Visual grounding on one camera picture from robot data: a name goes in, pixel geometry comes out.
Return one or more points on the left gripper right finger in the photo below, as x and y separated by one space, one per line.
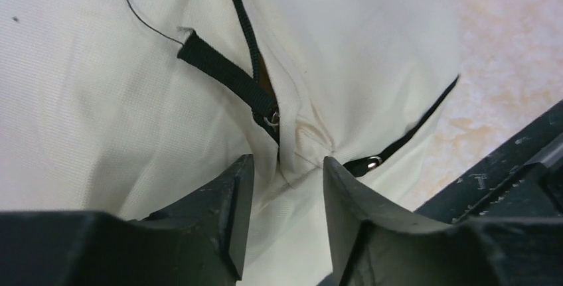
374 241

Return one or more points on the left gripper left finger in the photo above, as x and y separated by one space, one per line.
198 240

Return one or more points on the beige canvas backpack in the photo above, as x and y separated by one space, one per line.
126 106

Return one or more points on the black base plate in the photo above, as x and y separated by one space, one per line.
467 194

